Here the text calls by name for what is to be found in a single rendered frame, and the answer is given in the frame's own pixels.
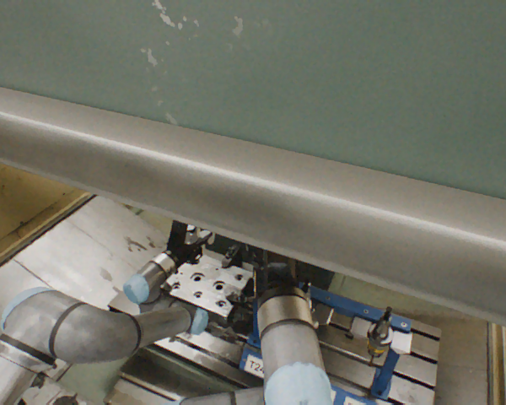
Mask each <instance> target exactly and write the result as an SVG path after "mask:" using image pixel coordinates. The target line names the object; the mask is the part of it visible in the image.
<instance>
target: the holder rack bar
mask: <svg viewBox="0 0 506 405"><path fill-rule="evenodd" d="M309 288H310V298H311V299H312V300H313V301H314V302H315V304H316V303H317V302H320V303H323V304H326V305H330V306H333V307H334V308H335V309H334V311H335V312H338V313H341V314H343V315H344V316H348V317H351V318H353V317H354V315H358V316H360V317H362V318H365V319H368V320H371V321H372V322H373V323H372V325H373V324H375V323H377V322H378V320H379V319H380V316H381V315H382V314H383V313H384V311H382V310H378V309H375V308H373V307H370V306H367V305H362V304H359V303H358V302H355V301H352V300H348V299H344V298H342V297H339V296H336V294H332V293H330V292H326V291H324V290H321V289H317V288H314V287H310V286H309ZM391 317H392V320H391V330H392V332H393V329H397V330H400V331H403V332H405V333H410V331H411V326H412V322H411V320H409V319H406V318H403V317H400V316H396V315H393V314H391Z"/></svg>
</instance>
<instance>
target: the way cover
mask: <svg viewBox="0 0 506 405"><path fill-rule="evenodd" d="M117 375H118V377H119V381H118V382H117V383H116V384H115V385H114V387H113V389H112V390H111V391H110V393H109V394H108V395H107V397H104V399H103V402H104V404H105V405H161V404H165V403H169V402H176V400H178V401H179V400H180V399H181V398H183V397H189V398H192V397H200V396H206V395H212V394H217V393H222V391H219V390H216V389H214V388H211V387H210V386H206V387H207V388H208V389H207V388H206V387H205V385H203V384H201V383H199V382H196V381H193V380H191V379H188V378H185V377H184V376H183V375H180V374H177V373H175V372H173V371H170V370H167V369H165V368H162V367H160V366H157V365H156V364H152V361H150V360H148V359H146V358H144V357H142V356H140V355H138V354H132V355H131V356H130V357H129V358H128V359H127V361H126V362H125V364H124V365H123V366H122V367H121V369H120V370H118V371H117ZM203 387H205V388H204V389H202V388H203Z"/></svg>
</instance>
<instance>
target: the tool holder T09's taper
mask: <svg viewBox="0 0 506 405"><path fill-rule="evenodd" d="M383 315H384V313H383V314H382V315H381V316H380V319H379V320H378V322H377V324H376V325H375V327H374V330H373V333H374V335H375V337H376V338H378V339H379V340H386V339H389V337H390V329H391V320H392V317H391V316H390V319H389V320H388V321H386V320H384V317H383Z"/></svg>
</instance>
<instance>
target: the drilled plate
mask: <svg viewBox="0 0 506 405"><path fill-rule="evenodd" d="M197 264H199V266H197ZM209 268H210V269H209ZM185 269H186V270H185ZM225 269H226V270H225ZM225 269H223V267H222V262H220V261H217V259H213V258H211V257H209V256H204V255H203V256H202V257H201V259H199V260H197V262H196V263H195V264H194V265H193V266H192V265H190V264H186V263H185V264H184V265H183V266H182V267H180V268H178V272H180V273H177V274H172V275H171V276H170V278H169V280H168V281H167V282H168V283H169V284H170V285H171V287H172V288H173V290H171V291H170V292H164V291H163V290H162V294H164V295H166V296H169V298H171V299H174V300H178V301H181V302H184V303H186V304H188V305H193V306H195V307H199V308H201V309H203V310H205V311H206V312H207V314H208V317H209V318H211V319H214V320H216V321H220V322H222V323H224V324H226V325H228V323H229V322H230V321H231V319H232V318H233V316H234V314H235V312H236V311H237V309H238V308H239V306H238V305H235V304H232V303H229V302H228V303H225V301H226V300H227V299H225V298H227V297H225V295H233V294H237V295H240V291H241V290H242V288H243V287H244V286H245V283H247V282H248V280H249V278H253V272H250V271H246V270H244V269H242V268H239V267H235V266H232V265H229V266H228V267H226V268H225ZM184 270H185V271H184ZM208 270H209V271H208ZM203 271H204V272H203ZM193 272H194V273H193ZM195 272H196V273H195ZM182 274H185V275H182ZM203 274H204V275H205V276H203ZM179 275H180V276H179ZM189 275H190V276H189ZM177 277H178V278H177ZM175 278H177V279H175ZM204 278H205V279H204ZM242 278H243V279H242ZM230 279H231V280H230ZM202 280H203V281H202ZM237 280H238V281H239V282H237ZM178 281H180V283H179V282H178ZM174 282H175V283H174ZM177 282H178V283H177ZM198 282H200V283H198ZM181 284H182V285H181ZM185 284H186V286H185ZM184 286H185V287H184ZM178 287H180V289H178ZM194 287H195V288H194ZM224 288H225V289H224ZM220 289H221V291H220ZM226 289H227V290H226ZM182 290H184V292H183V291H182ZM187 290H188V291H187ZM193 290H194V291H195V292H194V291H193ZM199 290H200V291H199ZM210 290H211V291H210ZM215 290H216V291H215ZM192 291H193V292H194V293H193V292H192ZM232 291H234V292H233V293H231V294H229V292H232ZM235 291H236V292H235ZM210 292H211V293H210ZM223 293H224V294H223ZM219 294H220V295H219ZM218 298H219V301H218ZM223 300H225V301H223ZM216 301H217V304H215V302H216ZM226 304H227V305H226Z"/></svg>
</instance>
